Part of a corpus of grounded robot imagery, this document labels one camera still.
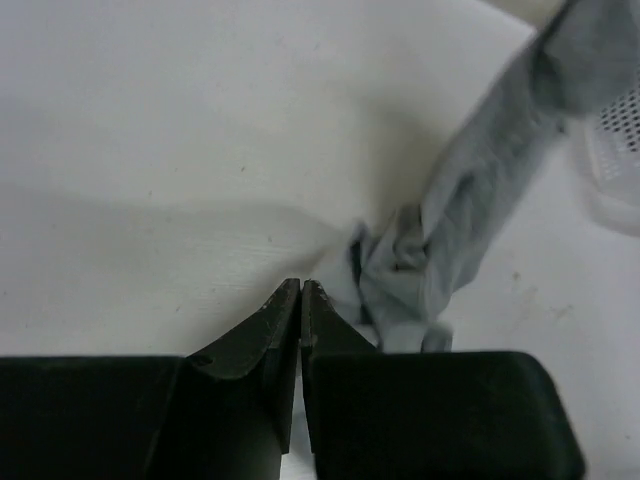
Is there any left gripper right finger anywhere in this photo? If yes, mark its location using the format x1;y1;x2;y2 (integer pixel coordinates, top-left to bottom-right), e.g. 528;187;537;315
301;281;586;479

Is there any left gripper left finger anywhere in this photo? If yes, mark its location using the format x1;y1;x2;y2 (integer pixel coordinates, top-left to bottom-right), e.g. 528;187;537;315
1;279;300;479

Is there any grey tank top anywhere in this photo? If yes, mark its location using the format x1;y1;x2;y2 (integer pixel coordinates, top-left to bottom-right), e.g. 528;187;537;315
350;1;639;353

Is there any white plastic basket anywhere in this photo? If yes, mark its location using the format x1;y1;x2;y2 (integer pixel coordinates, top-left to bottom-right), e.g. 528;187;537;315
570;86;639;237

